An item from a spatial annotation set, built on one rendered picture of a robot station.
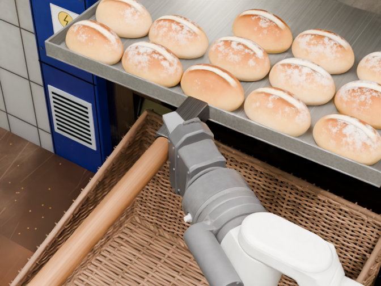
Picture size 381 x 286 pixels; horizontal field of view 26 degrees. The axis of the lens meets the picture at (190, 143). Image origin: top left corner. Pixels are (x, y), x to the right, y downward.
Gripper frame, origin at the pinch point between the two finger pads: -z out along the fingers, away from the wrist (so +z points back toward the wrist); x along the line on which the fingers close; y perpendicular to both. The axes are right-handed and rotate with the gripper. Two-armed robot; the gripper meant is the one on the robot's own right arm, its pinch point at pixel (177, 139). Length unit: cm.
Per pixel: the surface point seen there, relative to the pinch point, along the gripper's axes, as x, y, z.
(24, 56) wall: -38, 5, -75
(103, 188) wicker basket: -44, 2, -35
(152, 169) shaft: 0.7, 5.6, 4.5
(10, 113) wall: -59, 10, -82
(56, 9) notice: -18, 0, -61
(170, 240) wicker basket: -61, -11, -30
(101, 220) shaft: 1.3, 14.8, 10.3
